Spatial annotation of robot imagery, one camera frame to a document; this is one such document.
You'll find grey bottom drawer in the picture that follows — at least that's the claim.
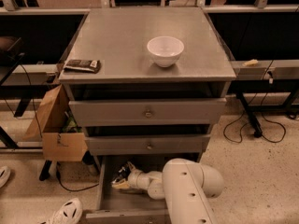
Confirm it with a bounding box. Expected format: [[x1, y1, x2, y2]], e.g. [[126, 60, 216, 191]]
[[87, 153, 199, 224]]

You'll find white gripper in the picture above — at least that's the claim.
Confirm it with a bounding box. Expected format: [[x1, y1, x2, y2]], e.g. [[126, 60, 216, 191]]
[[111, 161, 150, 190]]

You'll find grey middle drawer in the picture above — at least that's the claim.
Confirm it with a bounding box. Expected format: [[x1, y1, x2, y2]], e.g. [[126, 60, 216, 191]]
[[86, 134, 210, 155]]

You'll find grey drawer cabinet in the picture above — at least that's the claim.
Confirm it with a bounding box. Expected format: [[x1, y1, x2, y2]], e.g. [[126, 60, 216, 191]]
[[58, 7, 237, 173]]

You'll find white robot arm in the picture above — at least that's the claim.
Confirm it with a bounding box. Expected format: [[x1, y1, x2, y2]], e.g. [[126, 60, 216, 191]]
[[111, 158, 224, 224]]

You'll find white ceramic bowl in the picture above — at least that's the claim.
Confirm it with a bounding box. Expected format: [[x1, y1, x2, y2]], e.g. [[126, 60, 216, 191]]
[[147, 36, 184, 67]]

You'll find white sneaker near drawer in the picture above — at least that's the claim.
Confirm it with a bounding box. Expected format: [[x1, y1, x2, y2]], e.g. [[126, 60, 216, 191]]
[[40, 198, 83, 224]]

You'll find black floor cable left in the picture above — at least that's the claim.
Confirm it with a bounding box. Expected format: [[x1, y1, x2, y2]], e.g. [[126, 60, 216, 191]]
[[55, 163, 100, 193]]

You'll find black floor cable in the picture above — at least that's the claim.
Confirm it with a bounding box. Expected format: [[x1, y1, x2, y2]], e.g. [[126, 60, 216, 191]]
[[222, 91, 287, 144], [55, 163, 100, 193]]

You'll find black table leg right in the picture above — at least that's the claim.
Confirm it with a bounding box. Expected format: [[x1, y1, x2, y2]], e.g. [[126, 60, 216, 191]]
[[236, 92, 263, 138]]

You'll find grey drawer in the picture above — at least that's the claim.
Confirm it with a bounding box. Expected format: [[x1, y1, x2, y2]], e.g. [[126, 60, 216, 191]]
[[87, 153, 199, 224], [69, 98, 226, 127], [86, 134, 210, 155]]

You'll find grey top drawer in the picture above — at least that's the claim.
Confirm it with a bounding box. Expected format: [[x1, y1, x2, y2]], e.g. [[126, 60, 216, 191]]
[[69, 98, 226, 127]]

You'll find yellow foam scrap on rail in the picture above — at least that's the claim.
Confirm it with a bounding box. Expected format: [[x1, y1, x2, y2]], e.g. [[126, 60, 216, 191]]
[[243, 59, 258, 67]]

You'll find white sneaker at left edge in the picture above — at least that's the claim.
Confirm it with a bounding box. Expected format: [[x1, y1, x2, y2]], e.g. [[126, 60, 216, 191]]
[[0, 166, 11, 188]]

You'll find brown cardboard box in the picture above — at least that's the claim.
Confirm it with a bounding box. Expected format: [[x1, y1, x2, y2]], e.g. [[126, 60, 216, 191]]
[[23, 85, 87, 161]]

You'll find black floor cable right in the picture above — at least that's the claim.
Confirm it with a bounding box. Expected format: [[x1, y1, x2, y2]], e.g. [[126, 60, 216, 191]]
[[222, 91, 287, 144]]

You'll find dark snack bar packet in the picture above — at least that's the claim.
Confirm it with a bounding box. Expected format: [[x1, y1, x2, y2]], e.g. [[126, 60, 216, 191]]
[[64, 60, 101, 74]]

